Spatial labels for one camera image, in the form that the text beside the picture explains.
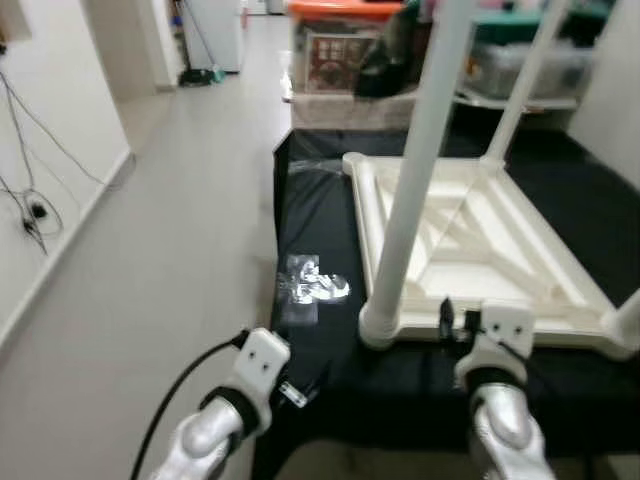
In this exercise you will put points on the black mop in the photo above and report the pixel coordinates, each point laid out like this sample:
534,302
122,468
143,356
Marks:
200,78

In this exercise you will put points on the white appliance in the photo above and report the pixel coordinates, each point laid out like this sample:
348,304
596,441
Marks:
215,35

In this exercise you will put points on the black tablecloth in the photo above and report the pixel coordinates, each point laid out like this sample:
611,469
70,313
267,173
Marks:
400,400

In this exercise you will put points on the green lid storage box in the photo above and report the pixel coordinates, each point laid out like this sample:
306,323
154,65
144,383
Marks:
490,65

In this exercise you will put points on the black round basin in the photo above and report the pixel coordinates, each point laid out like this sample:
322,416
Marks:
470,105

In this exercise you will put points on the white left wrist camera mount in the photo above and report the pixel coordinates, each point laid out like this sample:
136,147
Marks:
262,360

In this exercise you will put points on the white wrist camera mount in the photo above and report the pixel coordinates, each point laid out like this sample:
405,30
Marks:
262,360
505,330

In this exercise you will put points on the cream plastic table top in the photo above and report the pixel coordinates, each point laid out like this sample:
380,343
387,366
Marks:
480,250

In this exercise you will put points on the black bag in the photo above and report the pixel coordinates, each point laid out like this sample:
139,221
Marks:
385,65

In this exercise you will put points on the beige covered bench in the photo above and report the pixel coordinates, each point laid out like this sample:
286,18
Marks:
340,112

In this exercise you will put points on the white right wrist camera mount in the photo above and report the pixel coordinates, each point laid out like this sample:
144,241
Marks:
505,330

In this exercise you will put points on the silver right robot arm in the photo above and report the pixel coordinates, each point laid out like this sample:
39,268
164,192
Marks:
505,425

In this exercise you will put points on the clear plastic bag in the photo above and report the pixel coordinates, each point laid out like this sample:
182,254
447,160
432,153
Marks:
315,162
315,285

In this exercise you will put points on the orange lid storage box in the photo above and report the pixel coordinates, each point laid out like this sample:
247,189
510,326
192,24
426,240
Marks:
335,55

